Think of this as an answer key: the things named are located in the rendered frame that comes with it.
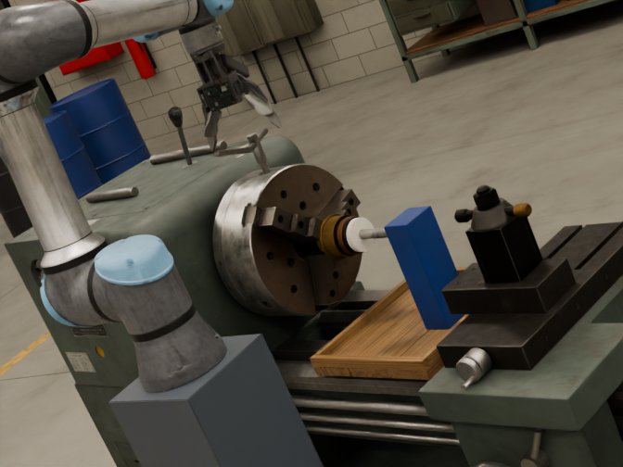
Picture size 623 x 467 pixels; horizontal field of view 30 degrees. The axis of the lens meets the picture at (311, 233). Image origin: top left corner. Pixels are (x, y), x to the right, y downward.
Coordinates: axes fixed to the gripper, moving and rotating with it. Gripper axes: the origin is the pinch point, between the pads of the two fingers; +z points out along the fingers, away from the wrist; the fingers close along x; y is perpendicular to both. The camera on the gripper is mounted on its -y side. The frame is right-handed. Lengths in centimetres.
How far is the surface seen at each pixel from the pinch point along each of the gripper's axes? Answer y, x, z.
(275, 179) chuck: 0.9, 2.6, 9.4
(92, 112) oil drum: -634, -318, 46
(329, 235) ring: 7.9, 10.7, 22.2
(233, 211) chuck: 4.1, -7.4, 12.3
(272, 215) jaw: 8.9, 1.6, 14.4
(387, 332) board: 11.3, 15.3, 43.8
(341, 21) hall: -763, -131, 60
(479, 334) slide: 44, 39, 36
